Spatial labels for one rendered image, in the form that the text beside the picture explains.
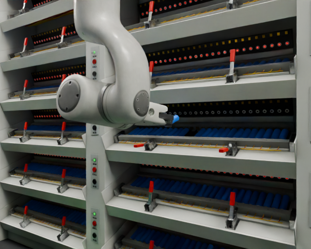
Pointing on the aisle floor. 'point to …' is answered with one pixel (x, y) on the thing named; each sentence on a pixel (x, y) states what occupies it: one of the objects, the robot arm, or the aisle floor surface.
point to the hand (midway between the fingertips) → (163, 120)
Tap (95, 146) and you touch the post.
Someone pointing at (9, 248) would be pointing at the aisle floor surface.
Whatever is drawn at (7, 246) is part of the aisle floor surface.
